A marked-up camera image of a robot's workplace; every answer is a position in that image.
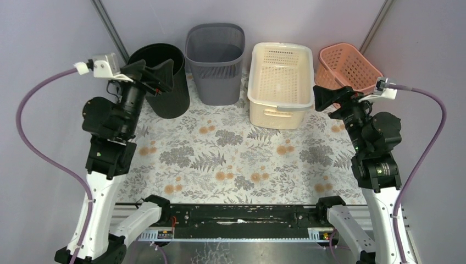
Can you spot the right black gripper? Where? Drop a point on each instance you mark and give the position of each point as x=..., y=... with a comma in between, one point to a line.
x=323, y=97

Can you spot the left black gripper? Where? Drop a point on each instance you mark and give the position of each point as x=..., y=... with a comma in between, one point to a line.
x=144, y=80

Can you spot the white perforated plastic basket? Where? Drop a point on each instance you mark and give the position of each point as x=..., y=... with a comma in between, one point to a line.
x=282, y=76

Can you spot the cream plastic laundry basket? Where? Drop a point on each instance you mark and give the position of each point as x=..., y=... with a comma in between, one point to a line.
x=266, y=116

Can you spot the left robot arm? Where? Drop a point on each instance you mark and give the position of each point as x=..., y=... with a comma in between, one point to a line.
x=112, y=127

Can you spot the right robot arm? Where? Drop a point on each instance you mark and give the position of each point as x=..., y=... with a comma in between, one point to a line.
x=373, y=137

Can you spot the pink perforated plastic basket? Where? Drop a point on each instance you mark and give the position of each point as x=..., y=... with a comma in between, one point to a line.
x=341, y=65

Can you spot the black round waste bin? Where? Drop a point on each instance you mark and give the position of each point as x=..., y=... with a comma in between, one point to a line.
x=167, y=105

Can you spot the grey ribbed waste bin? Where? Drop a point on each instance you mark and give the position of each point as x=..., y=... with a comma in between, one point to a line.
x=214, y=52

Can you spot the floral patterned table mat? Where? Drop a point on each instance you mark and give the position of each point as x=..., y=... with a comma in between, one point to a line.
x=214, y=155

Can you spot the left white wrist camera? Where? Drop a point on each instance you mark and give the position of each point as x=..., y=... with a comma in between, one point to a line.
x=103, y=66

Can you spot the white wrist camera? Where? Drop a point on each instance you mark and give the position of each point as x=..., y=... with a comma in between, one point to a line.
x=103, y=66
x=382, y=91

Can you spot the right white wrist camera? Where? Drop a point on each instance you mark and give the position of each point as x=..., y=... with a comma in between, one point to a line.
x=382, y=91

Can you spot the aluminium frame rail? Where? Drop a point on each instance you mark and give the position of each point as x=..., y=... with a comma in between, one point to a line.
x=234, y=222

